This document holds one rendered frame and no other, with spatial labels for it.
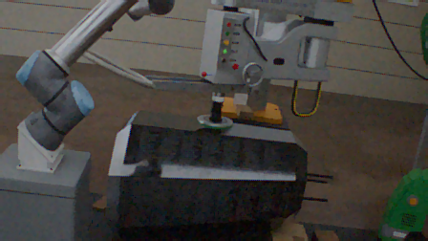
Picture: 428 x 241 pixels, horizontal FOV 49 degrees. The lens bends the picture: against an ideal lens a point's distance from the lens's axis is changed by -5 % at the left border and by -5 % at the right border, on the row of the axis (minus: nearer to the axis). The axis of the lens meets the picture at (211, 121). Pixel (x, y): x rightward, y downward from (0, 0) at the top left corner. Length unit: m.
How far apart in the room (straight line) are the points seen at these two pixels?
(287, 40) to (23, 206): 1.80
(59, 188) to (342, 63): 8.05
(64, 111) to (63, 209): 0.40
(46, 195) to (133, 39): 7.21
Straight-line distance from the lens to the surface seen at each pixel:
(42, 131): 2.10
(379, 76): 9.94
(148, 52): 9.13
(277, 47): 3.01
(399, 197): 3.82
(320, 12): 3.13
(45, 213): 2.11
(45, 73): 2.04
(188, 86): 2.82
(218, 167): 2.85
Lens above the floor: 1.69
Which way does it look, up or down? 16 degrees down
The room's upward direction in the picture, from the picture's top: 8 degrees clockwise
